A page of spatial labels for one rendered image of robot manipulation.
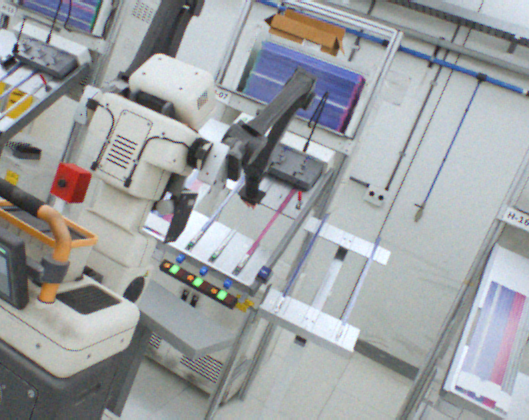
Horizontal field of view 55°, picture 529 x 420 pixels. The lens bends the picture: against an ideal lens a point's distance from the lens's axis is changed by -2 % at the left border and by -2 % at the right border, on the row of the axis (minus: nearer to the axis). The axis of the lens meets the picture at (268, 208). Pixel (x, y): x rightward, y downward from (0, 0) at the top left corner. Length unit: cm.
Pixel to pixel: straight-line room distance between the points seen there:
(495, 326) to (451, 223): 176
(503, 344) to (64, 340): 153
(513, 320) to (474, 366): 27
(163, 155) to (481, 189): 278
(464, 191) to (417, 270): 64
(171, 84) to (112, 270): 53
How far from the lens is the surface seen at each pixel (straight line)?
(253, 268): 203
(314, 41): 280
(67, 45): 304
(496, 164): 380
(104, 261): 152
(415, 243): 380
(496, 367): 204
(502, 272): 228
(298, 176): 224
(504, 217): 231
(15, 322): 120
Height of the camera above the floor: 134
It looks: 9 degrees down
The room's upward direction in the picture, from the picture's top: 22 degrees clockwise
